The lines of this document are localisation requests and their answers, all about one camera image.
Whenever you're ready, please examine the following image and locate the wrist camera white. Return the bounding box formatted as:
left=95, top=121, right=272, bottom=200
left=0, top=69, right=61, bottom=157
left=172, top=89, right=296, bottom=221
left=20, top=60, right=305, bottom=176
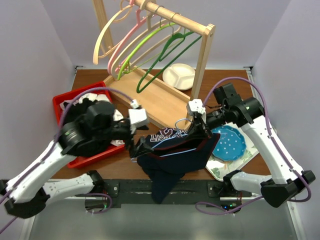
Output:
left=128, top=99, right=149, bottom=128
left=186, top=99, right=206, bottom=116

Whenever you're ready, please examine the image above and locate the beige plastic hanger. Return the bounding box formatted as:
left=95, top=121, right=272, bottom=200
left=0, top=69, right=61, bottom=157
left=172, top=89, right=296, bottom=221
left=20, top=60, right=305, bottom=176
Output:
left=111, top=19, right=169, bottom=79

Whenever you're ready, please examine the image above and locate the natural wooden hanger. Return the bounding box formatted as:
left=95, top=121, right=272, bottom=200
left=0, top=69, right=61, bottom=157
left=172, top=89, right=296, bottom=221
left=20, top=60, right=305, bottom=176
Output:
left=92, top=0, right=133, bottom=65

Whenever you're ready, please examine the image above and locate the navy tank top red trim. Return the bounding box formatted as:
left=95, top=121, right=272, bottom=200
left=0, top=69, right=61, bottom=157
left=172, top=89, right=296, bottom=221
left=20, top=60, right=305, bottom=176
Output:
left=137, top=127, right=220, bottom=202

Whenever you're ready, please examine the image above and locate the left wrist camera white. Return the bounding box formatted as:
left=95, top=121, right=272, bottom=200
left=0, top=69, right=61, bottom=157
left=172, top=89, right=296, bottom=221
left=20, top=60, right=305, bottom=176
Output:
left=128, top=99, right=149, bottom=128

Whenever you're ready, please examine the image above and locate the pink plastic hanger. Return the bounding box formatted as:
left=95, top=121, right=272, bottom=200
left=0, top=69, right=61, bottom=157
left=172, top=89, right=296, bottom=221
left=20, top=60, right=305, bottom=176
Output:
left=107, top=9, right=152, bottom=75

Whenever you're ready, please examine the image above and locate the light blue wire hanger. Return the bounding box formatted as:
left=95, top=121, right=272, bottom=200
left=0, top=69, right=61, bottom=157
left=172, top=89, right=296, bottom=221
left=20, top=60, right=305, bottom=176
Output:
left=129, top=117, right=201, bottom=163

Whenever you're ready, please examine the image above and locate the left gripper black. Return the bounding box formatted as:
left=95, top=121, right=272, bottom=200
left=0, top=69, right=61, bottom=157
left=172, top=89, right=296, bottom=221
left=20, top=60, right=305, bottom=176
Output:
left=94, top=121, right=154, bottom=157

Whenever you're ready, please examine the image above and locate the red plastic bin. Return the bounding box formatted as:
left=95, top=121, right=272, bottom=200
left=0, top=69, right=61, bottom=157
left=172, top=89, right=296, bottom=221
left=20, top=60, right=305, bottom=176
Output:
left=52, top=81, right=125, bottom=169

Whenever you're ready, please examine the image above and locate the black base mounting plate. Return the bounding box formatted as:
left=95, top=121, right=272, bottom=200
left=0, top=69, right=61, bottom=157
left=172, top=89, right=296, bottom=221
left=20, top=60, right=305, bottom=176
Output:
left=86, top=179, right=252, bottom=208

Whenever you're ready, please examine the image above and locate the blue dotted plate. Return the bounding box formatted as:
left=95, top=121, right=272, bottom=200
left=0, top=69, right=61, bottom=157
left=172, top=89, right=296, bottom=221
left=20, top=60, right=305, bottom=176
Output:
left=211, top=125, right=247, bottom=162

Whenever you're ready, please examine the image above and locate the white garment in bin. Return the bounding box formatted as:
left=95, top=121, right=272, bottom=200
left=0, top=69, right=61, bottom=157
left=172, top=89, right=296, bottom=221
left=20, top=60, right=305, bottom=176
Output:
left=59, top=92, right=124, bottom=147

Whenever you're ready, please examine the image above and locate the dark green hanger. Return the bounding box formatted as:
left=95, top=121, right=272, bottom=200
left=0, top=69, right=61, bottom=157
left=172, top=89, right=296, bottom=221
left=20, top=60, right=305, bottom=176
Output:
left=136, top=31, right=202, bottom=94

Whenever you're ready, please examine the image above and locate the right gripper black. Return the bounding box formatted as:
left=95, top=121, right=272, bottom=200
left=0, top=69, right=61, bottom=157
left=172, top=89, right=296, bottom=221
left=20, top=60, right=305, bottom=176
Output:
left=184, top=105, right=230, bottom=140

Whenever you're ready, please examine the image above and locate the wooden hanger rack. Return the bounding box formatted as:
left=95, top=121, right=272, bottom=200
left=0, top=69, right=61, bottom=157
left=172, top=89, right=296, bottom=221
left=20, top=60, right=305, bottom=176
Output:
left=104, top=0, right=215, bottom=128

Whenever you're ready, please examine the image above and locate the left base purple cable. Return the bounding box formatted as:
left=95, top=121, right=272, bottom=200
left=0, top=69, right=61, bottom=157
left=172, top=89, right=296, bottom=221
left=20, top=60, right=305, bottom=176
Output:
left=84, top=191, right=113, bottom=215

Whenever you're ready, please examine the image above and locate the floral leaf tray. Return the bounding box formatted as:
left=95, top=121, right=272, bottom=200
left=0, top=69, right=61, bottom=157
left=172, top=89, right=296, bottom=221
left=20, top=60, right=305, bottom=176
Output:
left=206, top=123, right=259, bottom=182

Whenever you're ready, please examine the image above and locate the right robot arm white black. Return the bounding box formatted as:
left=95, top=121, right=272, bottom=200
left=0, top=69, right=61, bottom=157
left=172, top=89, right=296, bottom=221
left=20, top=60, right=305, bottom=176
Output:
left=186, top=83, right=316, bottom=208

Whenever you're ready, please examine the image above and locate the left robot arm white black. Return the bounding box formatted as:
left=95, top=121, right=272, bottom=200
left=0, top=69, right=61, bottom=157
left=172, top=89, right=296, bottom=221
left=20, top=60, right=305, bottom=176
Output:
left=0, top=101, right=149, bottom=219

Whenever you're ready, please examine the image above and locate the lime green hanger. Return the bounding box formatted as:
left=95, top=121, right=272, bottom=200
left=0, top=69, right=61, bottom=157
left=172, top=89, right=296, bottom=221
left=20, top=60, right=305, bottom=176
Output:
left=115, top=23, right=182, bottom=81

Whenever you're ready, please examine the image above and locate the white divided dish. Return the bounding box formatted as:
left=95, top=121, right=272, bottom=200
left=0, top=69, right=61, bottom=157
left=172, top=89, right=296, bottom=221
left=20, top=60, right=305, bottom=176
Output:
left=162, top=63, right=196, bottom=91

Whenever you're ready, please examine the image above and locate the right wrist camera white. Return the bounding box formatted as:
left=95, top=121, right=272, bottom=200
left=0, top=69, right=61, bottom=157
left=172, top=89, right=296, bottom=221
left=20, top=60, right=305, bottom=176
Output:
left=186, top=99, right=206, bottom=116

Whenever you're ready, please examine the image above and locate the black garment in bin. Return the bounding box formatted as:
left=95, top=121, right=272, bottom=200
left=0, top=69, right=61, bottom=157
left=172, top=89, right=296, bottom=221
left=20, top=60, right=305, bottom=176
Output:
left=63, top=98, right=98, bottom=125

